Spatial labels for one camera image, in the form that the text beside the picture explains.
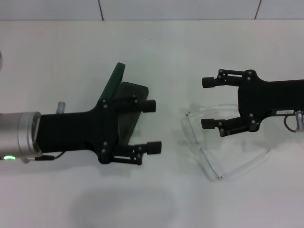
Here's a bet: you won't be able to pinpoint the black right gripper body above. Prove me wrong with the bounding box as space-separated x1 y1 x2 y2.
237 70 304 133

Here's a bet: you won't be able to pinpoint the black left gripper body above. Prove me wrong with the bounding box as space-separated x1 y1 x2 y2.
35 99 119 165

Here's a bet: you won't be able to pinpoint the clear frame glasses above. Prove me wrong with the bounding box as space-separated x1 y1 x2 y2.
181 103 272 183

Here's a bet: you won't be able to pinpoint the green glasses case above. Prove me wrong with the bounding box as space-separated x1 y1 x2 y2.
98 62 149 148

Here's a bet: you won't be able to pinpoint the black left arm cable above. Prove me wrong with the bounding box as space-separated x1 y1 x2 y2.
21 151 65 164

